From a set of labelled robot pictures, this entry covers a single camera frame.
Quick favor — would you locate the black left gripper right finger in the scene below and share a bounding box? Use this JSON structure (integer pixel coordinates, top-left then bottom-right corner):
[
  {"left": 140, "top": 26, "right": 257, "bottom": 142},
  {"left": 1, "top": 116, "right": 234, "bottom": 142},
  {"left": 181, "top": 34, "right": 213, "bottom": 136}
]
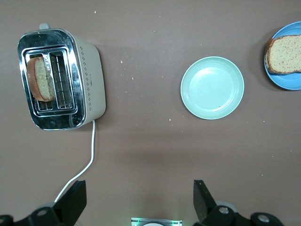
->
[{"left": 192, "top": 180, "right": 286, "bottom": 226}]

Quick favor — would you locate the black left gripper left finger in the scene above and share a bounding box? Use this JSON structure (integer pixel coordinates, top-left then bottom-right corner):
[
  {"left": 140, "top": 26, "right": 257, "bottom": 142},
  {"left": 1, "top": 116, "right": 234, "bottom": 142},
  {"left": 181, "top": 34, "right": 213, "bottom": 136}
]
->
[{"left": 0, "top": 180, "right": 87, "bottom": 226}]

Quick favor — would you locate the brown bread slice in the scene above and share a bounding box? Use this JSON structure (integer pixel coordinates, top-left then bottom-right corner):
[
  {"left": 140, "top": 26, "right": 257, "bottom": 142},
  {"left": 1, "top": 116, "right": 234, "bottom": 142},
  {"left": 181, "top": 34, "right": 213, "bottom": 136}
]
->
[
  {"left": 264, "top": 34, "right": 301, "bottom": 75},
  {"left": 26, "top": 56, "right": 56, "bottom": 102}
]

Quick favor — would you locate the light green plate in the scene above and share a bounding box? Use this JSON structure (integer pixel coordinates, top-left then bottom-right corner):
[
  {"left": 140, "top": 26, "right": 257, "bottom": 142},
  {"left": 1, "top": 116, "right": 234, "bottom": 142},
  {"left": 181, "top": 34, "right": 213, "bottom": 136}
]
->
[{"left": 180, "top": 56, "right": 245, "bottom": 121}]

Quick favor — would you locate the blue plate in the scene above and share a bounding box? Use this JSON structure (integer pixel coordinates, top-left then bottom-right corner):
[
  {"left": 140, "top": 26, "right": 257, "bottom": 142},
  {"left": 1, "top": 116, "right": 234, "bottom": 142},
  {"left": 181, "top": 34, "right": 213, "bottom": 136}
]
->
[{"left": 263, "top": 21, "right": 301, "bottom": 91}]

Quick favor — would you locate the beige chrome toaster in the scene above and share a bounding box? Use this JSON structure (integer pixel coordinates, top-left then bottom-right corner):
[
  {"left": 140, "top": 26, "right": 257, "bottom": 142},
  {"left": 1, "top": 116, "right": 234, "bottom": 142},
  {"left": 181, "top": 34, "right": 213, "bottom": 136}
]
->
[{"left": 17, "top": 23, "right": 107, "bottom": 131}]

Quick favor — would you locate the white toaster power cable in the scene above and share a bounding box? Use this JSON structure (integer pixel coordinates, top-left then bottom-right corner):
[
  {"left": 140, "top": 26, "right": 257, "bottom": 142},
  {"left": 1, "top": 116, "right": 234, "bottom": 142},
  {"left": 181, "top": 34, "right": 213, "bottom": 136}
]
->
[{"left": 54, "top": 119, "right": 96, "bottom": 203}]

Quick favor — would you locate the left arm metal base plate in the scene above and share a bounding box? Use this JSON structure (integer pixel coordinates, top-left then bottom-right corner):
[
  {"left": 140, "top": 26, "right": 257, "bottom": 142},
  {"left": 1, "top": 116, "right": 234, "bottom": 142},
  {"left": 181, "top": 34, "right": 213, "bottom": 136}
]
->
[{"left": 131, "top": 218, "right": 183, "bottom": 226}]

